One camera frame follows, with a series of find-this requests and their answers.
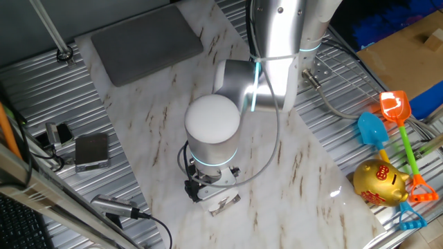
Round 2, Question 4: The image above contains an aluminium frame beam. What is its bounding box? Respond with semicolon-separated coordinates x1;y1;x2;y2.
0;143;139;249

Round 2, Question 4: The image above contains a long gripper cable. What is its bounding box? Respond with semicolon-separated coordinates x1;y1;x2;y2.
177;0;282;190

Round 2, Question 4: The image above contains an orange toy shovel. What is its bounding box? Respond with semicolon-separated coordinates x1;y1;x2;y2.
379;90;440;203

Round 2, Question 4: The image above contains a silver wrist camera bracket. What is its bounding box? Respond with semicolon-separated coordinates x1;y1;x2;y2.
195;167;240;202

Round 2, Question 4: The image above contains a white camera pole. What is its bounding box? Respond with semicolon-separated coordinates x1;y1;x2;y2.
29;0;75;66

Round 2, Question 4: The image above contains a black camera cable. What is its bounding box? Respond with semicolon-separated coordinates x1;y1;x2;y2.
131;207;174;249

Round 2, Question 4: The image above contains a golden piggy bank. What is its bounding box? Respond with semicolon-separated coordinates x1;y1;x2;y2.
352;158;410;208

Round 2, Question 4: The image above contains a black round wrist camera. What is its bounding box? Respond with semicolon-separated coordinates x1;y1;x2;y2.
183;178;205;204

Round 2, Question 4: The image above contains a silver depth camera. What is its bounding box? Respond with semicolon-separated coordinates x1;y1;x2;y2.
90;194;139;229

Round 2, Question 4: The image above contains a black keyboard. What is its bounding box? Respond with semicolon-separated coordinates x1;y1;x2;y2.
0;193;55;249

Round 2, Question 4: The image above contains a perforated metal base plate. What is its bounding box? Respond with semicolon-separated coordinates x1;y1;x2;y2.
293;51;332;100

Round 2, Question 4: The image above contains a large wooden block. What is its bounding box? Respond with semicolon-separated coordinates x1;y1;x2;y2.
424;28;443;53

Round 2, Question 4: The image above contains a grey fabric pad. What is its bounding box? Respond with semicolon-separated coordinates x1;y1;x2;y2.
90;3;204;87

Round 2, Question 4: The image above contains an orange pole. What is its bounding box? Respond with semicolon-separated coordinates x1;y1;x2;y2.
0;102;22;160

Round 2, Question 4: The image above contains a blue toy shovel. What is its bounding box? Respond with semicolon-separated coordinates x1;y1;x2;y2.
356;111;428;232

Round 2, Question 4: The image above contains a silver camera mount clamp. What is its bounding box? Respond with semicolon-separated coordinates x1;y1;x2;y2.
44;122;66;172

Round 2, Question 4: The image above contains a grey base power cable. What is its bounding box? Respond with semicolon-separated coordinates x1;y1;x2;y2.
301;68;363;120

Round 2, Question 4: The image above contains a brown cardboard box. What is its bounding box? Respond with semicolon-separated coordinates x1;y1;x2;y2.
356;10;443;101

